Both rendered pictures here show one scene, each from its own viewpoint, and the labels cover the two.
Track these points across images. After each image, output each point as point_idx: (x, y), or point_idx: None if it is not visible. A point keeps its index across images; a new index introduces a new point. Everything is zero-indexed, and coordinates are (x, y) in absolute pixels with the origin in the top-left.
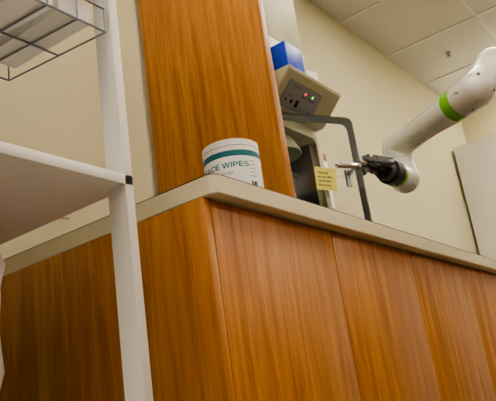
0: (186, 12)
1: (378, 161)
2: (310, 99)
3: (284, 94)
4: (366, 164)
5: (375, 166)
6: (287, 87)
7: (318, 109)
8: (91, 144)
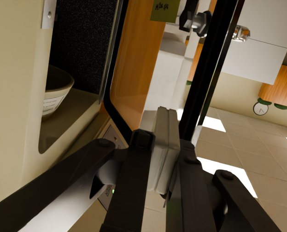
0: None
1: (247, 194)
2: (113, 185)
3: (120, 140)
4: (175, 145)
5: (186, 225)
6: (125, 147)
7: (94, 203)
8: None
